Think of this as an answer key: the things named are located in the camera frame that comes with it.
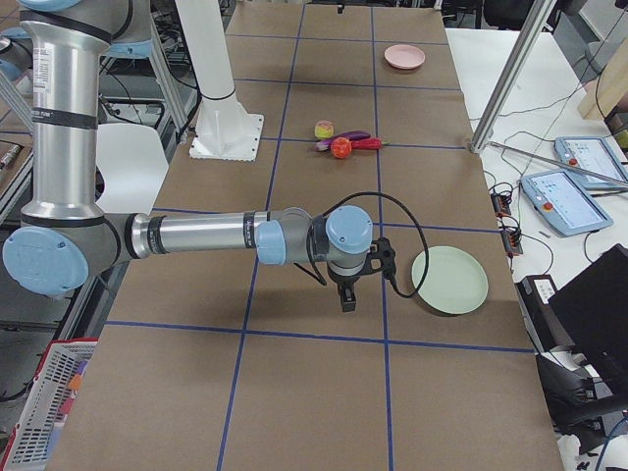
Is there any teach pendant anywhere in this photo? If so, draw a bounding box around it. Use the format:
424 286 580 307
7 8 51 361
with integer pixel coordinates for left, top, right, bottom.
554 136 627 191
521 170 613 236

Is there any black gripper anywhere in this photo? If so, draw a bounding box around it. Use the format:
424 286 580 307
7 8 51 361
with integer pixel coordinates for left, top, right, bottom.
327 236 395 313

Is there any purple eggplant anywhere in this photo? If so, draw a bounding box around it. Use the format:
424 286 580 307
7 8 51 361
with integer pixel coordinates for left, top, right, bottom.
313 131 371 152

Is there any red chili pepper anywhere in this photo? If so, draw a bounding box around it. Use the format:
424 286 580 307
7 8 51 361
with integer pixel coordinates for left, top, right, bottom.
349 137 389 150

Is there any pink plate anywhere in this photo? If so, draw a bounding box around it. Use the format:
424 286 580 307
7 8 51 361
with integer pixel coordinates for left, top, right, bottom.
384 44 426 71

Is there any black laptop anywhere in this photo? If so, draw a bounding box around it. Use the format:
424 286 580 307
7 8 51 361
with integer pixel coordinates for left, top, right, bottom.
549 243 627 389

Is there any white chair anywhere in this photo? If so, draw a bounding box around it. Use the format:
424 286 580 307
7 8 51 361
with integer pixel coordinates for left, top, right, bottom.
96 123 169 214

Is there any near teach pendant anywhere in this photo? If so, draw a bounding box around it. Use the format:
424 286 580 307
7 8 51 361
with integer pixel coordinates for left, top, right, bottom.
521 170 613 236

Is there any pink yellow peach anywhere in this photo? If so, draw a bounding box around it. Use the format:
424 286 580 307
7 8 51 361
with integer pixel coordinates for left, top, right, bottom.
314 120 335 140

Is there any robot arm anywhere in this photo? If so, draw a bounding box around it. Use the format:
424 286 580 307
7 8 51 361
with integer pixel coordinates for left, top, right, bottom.
2 1 395 312

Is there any orange terminal block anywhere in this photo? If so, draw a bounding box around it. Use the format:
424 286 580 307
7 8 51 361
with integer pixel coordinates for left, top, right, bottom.
490 191 523 258

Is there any black camera cable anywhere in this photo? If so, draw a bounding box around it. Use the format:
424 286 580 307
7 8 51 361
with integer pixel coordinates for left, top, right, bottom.
293 190 432 299

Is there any far teach pendant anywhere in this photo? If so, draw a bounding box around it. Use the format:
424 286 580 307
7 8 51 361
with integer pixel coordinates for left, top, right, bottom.
554 136 627 191

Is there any red white plastic basket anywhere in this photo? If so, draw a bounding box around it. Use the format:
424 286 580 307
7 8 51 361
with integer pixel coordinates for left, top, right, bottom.
1 338 98 470

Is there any aluminium frame post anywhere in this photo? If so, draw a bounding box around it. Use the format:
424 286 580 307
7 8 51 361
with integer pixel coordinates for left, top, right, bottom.
469 0 557 154

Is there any green plate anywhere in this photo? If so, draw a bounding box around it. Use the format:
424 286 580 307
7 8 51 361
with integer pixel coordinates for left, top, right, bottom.
418 245 489 316

